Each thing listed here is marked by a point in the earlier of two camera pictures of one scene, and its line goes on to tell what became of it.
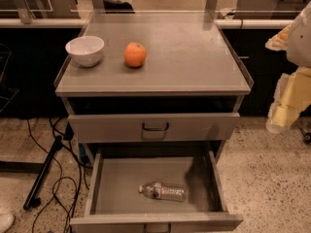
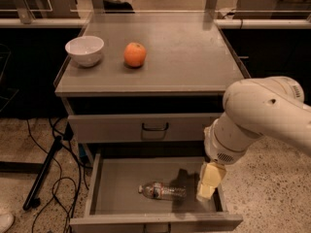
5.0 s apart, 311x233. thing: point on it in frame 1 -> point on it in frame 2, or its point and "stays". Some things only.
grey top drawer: x=151 y=127 stays
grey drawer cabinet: x=156 y=118 stays
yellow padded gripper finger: x=293 y=95 -> x=213 y=173
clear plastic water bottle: x=164 y=190 stays
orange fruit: x=135 y=54 stays
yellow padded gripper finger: x=279 y=42 -> x=205 y=191
